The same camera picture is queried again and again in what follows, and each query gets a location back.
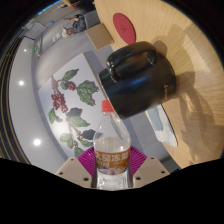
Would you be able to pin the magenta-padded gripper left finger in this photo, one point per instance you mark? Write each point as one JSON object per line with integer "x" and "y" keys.
{"x": 71, "y": 170}

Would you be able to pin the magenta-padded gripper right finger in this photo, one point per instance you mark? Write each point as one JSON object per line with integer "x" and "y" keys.
{"x": 150, "y": 170}

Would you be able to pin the clear red-capped drink bottle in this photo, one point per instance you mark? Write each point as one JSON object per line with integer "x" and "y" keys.
{"x": 111, "y": 146}

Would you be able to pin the round ceiling lights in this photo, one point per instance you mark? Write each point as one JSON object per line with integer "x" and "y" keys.
{"x": 37, "y": 142}

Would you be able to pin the black mug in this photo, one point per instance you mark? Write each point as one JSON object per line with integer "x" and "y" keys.
{"x": 140, "y": 86}

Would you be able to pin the green exit sign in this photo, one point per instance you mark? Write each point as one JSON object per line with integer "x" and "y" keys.
{"x": 35, "y": 49}

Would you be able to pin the small tan cardboard box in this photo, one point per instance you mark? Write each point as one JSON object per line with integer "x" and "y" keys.
{"x": 99, "y": 36}

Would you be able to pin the flat round red coaster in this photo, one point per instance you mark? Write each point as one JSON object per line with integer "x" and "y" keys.
{"x": 124, "y": 28}

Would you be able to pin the grey chair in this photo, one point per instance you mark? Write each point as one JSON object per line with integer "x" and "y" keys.
{"x": 91, "y": 19}

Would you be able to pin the coffee plant wall mural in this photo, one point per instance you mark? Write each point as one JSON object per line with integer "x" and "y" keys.
{"x": 66, "y": 133}

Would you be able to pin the wall notice board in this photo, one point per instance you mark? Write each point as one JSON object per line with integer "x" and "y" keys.
{"x": 35, "y": 30}

